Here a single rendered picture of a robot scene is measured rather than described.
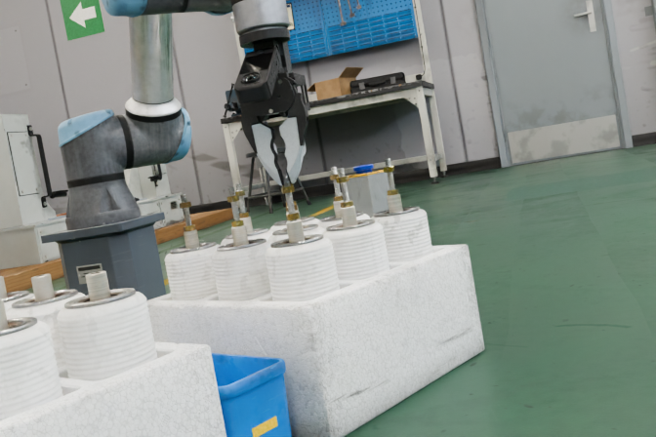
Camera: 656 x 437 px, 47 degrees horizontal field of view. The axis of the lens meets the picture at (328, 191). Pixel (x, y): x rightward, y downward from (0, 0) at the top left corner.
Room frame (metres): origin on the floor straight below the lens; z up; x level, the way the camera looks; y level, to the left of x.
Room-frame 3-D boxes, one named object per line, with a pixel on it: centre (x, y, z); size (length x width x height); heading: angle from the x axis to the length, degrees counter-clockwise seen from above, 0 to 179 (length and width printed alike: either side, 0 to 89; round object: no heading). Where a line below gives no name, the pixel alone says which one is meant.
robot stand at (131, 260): (1.57, 0.47, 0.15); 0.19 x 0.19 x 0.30; 74
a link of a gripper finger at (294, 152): (1.06, 0.03, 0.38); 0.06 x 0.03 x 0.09; 166
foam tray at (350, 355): (1.21, 0.06, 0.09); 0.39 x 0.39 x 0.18; 48
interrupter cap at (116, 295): (0.82, 0.27, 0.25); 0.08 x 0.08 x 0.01
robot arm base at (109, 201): (1.57, 0.47, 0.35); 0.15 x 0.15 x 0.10
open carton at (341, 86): (6.07, -0.21, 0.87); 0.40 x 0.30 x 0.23; 60
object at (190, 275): (1.20, 0.23, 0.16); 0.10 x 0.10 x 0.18
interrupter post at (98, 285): (0.82, 0.27, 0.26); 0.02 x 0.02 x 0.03
